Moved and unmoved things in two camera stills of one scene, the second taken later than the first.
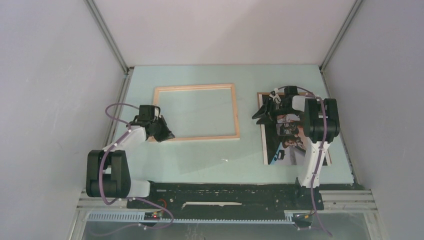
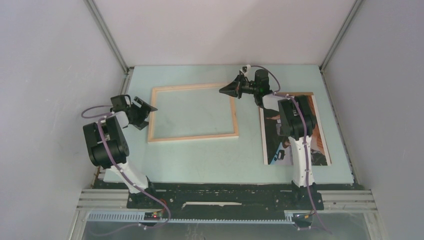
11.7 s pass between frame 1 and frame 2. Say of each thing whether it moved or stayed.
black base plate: stayed
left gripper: moved
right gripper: moved
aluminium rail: stayed
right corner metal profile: stayed
